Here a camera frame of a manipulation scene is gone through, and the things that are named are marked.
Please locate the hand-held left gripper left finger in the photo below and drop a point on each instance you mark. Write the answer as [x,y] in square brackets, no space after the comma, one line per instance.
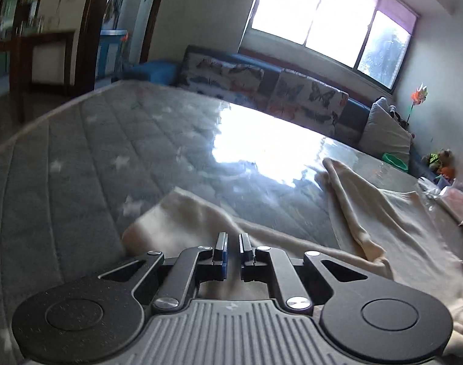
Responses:
[220,262]

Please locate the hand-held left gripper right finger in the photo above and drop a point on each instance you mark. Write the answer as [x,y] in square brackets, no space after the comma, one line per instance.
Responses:
[245,262]

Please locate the cream garment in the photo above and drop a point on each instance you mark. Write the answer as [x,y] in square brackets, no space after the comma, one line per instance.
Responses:
[406,228]

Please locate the grey quilted star table cover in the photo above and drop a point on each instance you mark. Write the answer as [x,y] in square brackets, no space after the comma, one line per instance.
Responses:
[64,197]

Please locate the tall butterfly print cushion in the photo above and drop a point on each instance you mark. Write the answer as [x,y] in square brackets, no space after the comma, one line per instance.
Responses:
[311,99]

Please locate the green plastic bowl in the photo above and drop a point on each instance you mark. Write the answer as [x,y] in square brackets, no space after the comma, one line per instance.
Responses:
[394,161]

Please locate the wide butterfly print cushion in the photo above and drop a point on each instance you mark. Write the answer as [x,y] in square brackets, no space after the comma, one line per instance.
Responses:
[220,76]

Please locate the grey pillow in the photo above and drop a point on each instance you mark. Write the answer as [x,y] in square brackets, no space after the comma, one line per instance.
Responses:
[385,133]

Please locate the blue sofa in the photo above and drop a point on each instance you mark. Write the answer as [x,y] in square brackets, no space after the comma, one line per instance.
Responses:
[155,72]

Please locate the black and white plush toy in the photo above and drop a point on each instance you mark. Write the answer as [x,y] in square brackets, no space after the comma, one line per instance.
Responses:
[396,116]

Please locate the crumpled clear plastic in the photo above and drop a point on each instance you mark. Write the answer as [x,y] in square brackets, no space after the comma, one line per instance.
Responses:
[451,197]

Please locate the green plush toy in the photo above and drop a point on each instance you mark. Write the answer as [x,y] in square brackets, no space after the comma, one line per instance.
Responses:
[440,161]

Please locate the blue cabinet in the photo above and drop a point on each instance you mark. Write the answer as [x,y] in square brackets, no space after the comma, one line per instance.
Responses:
[109,53]

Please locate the colourful pinwheel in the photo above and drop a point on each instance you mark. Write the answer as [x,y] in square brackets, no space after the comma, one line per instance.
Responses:
[419,97]

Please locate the sliding window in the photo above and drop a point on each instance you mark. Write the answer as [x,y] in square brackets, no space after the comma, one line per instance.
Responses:
[315,11]

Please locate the dark wooden sideboard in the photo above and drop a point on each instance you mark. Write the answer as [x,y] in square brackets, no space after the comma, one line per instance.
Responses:
[41,38]

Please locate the dark wooden door frame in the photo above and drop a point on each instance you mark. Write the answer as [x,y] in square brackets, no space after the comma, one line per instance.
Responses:
[90,26]

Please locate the wooden wall cabinet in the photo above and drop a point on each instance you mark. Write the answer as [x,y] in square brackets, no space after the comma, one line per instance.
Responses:
[7,11]

